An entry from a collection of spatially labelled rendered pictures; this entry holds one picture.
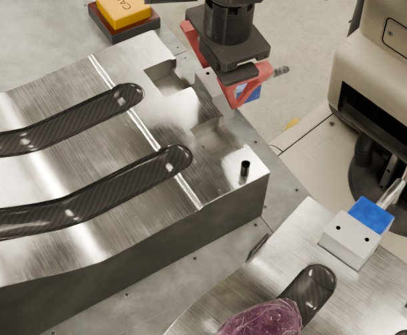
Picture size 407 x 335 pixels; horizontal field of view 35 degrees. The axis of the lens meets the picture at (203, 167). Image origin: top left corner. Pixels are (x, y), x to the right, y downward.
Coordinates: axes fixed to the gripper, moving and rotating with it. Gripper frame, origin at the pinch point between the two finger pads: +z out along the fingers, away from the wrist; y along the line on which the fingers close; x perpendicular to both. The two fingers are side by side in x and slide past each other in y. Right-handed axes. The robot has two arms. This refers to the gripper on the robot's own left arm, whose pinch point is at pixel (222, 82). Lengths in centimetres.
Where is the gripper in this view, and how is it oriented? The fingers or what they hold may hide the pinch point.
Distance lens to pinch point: 84.9
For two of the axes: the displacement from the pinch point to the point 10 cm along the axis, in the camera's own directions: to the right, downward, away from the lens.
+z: -0.4, 5.9, 8.1
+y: 4.5, 7.3, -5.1
